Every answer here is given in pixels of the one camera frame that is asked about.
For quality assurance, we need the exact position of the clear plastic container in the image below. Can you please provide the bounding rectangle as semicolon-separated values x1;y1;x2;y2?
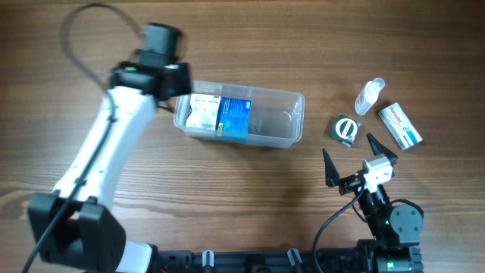
174;80;305;149

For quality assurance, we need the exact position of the clear dropper bottle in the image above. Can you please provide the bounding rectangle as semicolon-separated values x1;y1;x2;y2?
355;77;386;116

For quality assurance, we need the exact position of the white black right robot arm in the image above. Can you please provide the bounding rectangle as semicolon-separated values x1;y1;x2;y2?
311;133;424;273

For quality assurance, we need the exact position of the green round-logo box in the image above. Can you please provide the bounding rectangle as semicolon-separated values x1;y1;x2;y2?
330;114;361;147

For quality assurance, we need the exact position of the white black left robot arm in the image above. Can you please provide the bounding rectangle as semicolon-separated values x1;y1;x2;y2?
23;23;192;272

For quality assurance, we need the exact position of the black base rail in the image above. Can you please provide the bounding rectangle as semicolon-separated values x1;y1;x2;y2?
158;247;424;273

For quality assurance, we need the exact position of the white medicine box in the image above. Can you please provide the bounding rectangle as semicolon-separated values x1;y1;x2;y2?
186;94;221;130

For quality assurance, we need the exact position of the blue medicine box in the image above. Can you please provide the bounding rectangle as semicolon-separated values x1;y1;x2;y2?
216;97;252;141

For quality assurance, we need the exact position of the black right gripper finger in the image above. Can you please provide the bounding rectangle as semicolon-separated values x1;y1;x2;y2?
322;149;340;187
366;133;398;165

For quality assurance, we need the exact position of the white Panadol box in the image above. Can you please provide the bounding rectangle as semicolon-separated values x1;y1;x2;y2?
379;102;423;150

